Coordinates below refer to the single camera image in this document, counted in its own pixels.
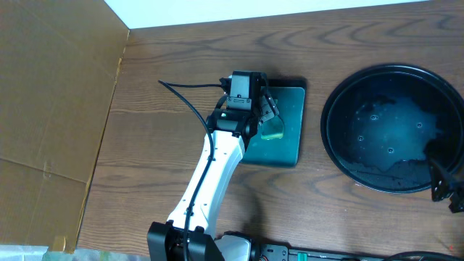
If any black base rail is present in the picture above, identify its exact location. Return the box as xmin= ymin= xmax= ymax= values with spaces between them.
xmin=217 ymin=236 xmax=385 ymax=261

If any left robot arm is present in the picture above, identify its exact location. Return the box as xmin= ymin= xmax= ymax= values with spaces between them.
xmin=147 ymin=85 xmax=283 ymax=260

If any black right cable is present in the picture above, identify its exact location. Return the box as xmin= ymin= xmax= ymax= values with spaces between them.
xmin=384 ymin=251 xmax=464 ymax=261

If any round black serving tray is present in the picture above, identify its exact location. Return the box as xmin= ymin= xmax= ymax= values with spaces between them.
xmin=320 ymin=64 xmax=463 ymax=194

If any brown cardboard panel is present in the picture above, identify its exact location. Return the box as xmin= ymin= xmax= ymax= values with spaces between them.
xmin=1 ymin=0 xmax=129 ymax=252

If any green yellow sponge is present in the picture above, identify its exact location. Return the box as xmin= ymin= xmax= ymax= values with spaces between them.
xmin=261 ymin=116 xmax=284 ymax=140

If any black rectangular water tray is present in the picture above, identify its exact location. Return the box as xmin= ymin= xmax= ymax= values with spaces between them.
xmin=241 ymin=78 xmax=307 ymax=167

